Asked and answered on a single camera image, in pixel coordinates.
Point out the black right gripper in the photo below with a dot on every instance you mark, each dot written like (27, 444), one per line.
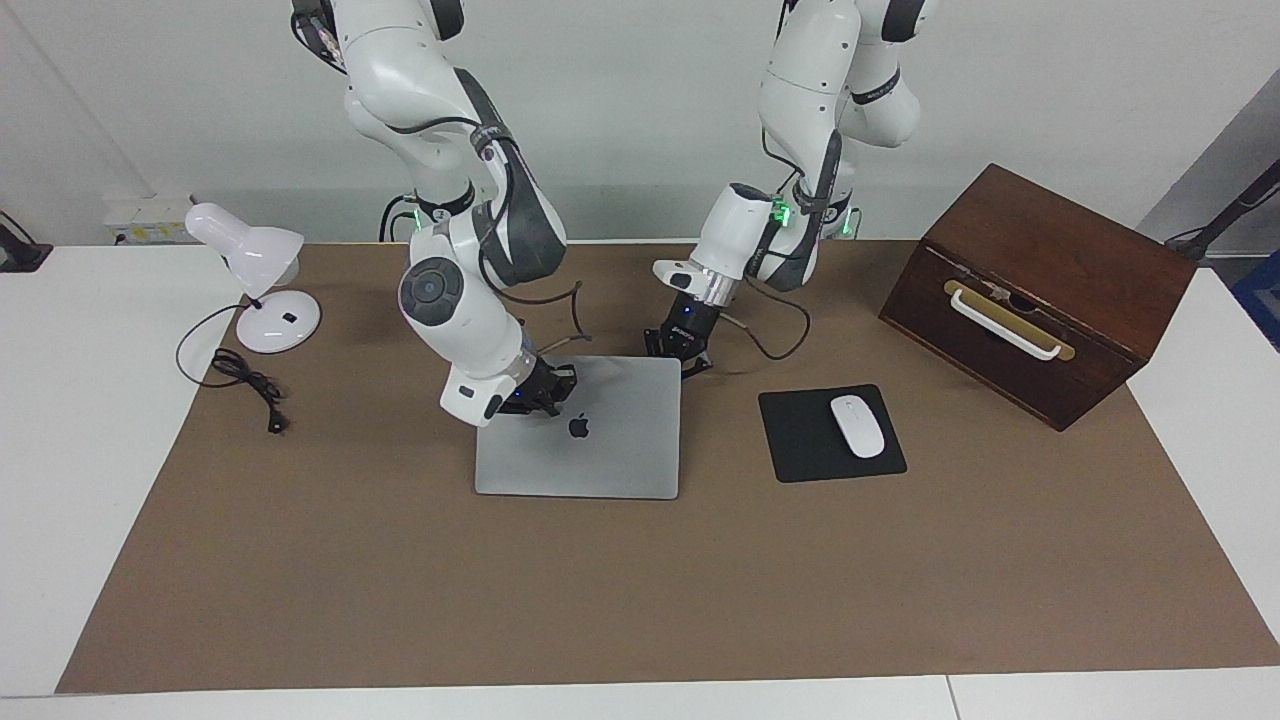
(530, 390)

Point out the black tripod leg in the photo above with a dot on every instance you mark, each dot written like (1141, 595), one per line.
(1225, 220)

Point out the white power strip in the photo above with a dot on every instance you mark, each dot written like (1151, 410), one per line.
(150, 225)

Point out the dark brown wooden box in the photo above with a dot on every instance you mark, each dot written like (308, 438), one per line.
(1080, 270)

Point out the white desk lamp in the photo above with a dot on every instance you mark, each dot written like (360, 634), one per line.
(255, 250)

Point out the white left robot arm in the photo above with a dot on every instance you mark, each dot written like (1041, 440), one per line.
(740, 230)

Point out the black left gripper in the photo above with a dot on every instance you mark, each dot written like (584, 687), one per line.
(688, 325)

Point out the black clamp stand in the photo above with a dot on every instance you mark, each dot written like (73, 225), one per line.
(15, 255)

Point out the brown table mat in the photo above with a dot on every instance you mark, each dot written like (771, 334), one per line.
(640, 590)

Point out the blue crate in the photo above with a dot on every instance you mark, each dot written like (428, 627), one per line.
(1262, 295)

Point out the grey aluminium laptop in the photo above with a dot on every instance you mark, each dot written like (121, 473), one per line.
(620, 450)

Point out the white computer mouse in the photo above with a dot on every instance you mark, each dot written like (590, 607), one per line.
(858, 427)

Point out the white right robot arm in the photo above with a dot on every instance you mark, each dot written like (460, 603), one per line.
(470, 310)

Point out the black mouse pad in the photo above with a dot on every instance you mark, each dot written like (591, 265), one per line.
(800, 440)

